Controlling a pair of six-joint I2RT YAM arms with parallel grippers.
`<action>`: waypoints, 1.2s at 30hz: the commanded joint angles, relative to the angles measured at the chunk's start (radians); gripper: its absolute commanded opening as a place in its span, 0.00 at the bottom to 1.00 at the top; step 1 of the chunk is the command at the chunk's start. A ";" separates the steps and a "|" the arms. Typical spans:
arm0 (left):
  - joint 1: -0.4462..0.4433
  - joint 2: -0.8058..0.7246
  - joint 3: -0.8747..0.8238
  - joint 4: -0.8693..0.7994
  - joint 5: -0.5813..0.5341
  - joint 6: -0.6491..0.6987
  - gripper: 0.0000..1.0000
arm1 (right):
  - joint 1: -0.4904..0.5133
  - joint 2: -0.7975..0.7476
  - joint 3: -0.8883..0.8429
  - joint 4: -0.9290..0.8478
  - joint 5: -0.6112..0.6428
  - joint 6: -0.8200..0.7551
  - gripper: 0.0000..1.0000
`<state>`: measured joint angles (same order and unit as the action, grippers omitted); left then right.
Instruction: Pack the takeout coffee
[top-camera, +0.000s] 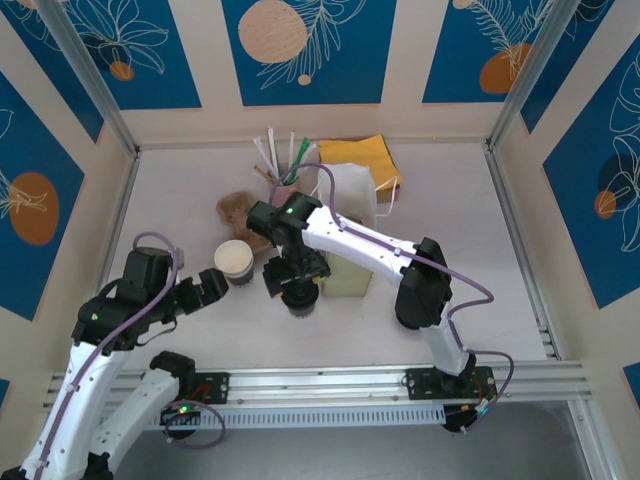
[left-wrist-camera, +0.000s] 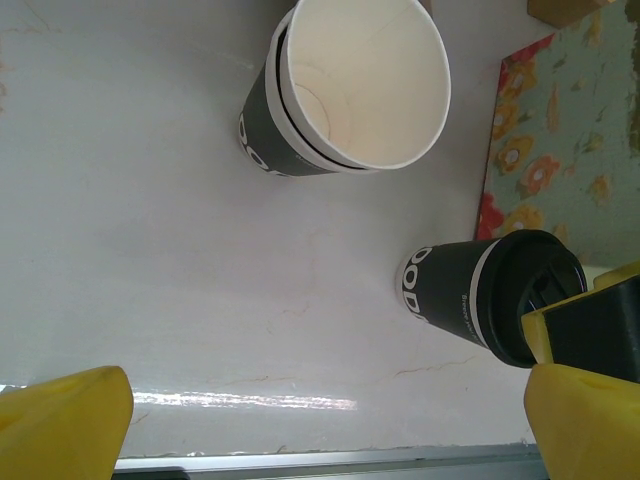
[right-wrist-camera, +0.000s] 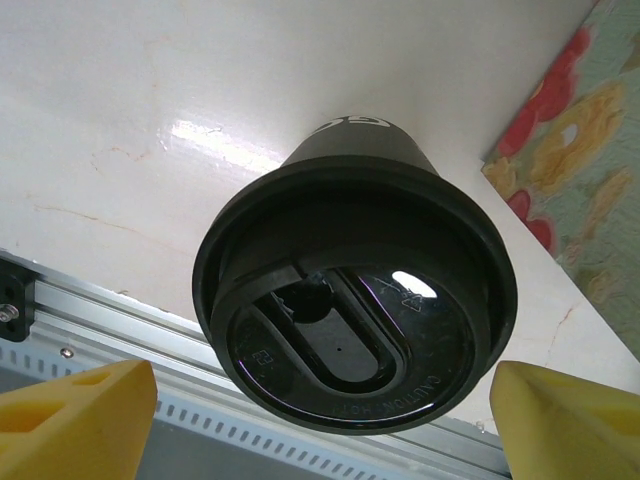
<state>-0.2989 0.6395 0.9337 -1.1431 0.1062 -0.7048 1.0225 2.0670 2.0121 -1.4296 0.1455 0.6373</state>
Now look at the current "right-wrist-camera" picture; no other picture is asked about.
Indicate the black plastic cup lid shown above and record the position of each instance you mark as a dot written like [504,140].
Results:
[350,325]

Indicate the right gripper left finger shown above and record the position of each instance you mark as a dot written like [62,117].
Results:
[65,430]

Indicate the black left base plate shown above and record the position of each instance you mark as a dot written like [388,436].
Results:
[15,300]

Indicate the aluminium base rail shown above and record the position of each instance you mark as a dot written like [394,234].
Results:
[125,325]

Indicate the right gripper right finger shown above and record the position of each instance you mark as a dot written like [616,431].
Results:
[575,435]

